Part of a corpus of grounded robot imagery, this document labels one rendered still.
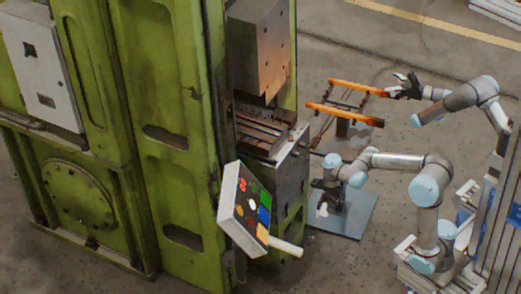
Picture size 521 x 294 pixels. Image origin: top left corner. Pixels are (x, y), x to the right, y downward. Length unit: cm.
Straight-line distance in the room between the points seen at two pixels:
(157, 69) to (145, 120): 35
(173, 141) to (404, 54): 282
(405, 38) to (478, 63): 62
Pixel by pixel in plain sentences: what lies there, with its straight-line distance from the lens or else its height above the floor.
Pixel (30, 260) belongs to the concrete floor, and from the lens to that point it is 475.
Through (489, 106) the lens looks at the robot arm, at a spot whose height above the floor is 118.
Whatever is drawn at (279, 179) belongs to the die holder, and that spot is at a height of 81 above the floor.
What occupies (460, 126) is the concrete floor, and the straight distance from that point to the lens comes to 536.
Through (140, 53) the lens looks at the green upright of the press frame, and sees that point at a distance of 336.
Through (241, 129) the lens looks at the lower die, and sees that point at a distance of 379.
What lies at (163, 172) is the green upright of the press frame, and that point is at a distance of 384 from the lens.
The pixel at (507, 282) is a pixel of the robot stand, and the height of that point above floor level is 79.
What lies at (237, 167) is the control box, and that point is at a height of 120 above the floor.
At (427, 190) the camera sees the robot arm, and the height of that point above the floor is 144.
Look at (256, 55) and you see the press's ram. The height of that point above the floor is 160.
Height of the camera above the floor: 356
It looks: 44 degrees down
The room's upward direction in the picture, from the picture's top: 3 degrees counter-clockwise
